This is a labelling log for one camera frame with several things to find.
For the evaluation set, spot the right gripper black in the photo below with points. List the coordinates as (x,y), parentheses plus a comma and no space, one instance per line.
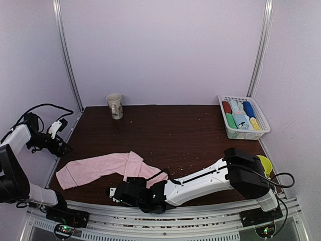
(137,181)

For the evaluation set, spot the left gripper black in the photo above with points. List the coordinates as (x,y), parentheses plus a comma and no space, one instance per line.
(58,152)

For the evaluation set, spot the pink towel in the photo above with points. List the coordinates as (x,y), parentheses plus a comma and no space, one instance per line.
(81,172)

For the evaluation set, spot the blue polka dot towel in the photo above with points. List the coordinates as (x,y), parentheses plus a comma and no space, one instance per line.
(241,121)

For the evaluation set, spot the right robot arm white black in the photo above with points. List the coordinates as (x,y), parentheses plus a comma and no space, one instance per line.
(237,170)

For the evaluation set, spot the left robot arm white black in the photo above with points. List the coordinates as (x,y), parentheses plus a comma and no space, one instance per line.
(29,132)

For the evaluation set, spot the left circuit board with leds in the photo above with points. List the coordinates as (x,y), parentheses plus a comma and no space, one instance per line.
(62,231)

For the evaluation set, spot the circuit board with leds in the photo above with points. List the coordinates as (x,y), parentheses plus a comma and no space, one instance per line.
(265,231)
(62,231)

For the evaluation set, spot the beige ceramic mug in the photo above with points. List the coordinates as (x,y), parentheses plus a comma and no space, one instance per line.
(114,102)

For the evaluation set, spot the green rolled towel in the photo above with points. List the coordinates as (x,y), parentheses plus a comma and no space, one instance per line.
(230,121)

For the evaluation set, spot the white plastic basket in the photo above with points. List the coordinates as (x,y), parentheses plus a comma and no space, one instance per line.
(238,134)

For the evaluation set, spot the light blue rolled towel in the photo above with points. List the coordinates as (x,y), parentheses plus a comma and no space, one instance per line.
(236,106)

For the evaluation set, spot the green plastic bowl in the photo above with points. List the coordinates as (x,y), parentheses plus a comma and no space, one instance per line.
(267,165)

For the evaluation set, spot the right circuit board with leds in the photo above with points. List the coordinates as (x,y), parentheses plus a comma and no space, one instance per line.
(265,231)

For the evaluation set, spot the yellow rolled towel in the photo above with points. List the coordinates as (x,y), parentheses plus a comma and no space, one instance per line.
(255,124)

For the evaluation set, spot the dark blue rolled towel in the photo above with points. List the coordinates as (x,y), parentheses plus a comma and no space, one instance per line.
(249,109)

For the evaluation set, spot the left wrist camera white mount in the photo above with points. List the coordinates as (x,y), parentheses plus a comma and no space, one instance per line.
(57,126)

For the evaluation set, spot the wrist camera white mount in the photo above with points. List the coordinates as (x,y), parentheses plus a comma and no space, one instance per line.
(110,192)
(57,126)

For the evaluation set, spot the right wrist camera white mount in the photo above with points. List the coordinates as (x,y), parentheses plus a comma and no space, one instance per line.
(110,192)

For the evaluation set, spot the aluminium front rail frame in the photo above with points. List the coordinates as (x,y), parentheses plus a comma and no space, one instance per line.
(209,222)

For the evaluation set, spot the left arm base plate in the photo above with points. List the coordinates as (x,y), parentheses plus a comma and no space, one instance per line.
(70,217)

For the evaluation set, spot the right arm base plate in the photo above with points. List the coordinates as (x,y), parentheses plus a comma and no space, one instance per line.
(258,216)

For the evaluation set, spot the left aluminium frame post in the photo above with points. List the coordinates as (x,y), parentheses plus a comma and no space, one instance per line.
(65,53)

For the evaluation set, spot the aluminium frame post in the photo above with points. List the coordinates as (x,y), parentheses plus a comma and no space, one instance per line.
(65,53)
(262,47)

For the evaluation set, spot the right aluminium frame post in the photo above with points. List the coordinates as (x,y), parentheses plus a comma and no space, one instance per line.
(262,47)

